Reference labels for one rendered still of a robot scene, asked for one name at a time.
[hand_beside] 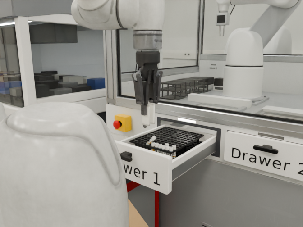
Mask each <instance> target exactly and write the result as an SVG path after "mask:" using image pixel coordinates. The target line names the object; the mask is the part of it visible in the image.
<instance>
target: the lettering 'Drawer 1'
mask: <svg viewBox="0 0 303 227"><path fill-rule="evenodd" d="M124 169H125V164H124ZM127 169H128V170H129V166H128V165H127V167H126V169H125V172H126V173H127ZM136 169H137V170H138V171H139V172H136V171H135V170H136ZM131 171H132V167H131V169H130V171H129V174H131ZM135 173H138V174H140V170H139V169H138V168H135V169H134V175H135V176H136V177H140V176H137V175H136V174H135ZM144 173H147V172H146V171H142V179H144ZM154 174H156V183H155V182H154V184H157V185H160V184H158V183H157V173H156V172H154Z"/></svg>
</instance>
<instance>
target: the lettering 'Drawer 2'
mask: <svg viewBox="0 0 303 227"><path fill-rule="evenodd" d="M234 149H236V150H238V151H239V156H238V157H234V156H233V154H234ZM245 154H248V153H243V160H244V156H245ZM251 155H253V154H251ZM240 156H241V152H240V150H239V149H237V148H233V147H232V157H233V158H239V157H240ZM253 156H254V157H255V158H253V157H251V158H249V161H250V162H252V163H253V162H254V163H256V156H255V155H253ZM259 158H260V163H261V165H262V164H263V162H264V160H265V162H266V158H265V157H264V159H263V161H261V157H260V156H259ZM251 159H255V160H254V161H251ZM270 160H271V159H269V161H268V163H267V162H266V166H268V164H269V162H270ZM275 161H278V162H279V163H280V164H277V163H275ZM274 164H276V165H280V166H281V162H280V161H279V160H274V161H273V167H274V168H276V169H280V168H277V167H275V166H274ZM287 164H290V163H286V162H285V165H284V170H285V168H286V165H287ZM301 172H303V170H301V171H299V172H298V174H301V175H303V174H302V173H301Z"/></svg>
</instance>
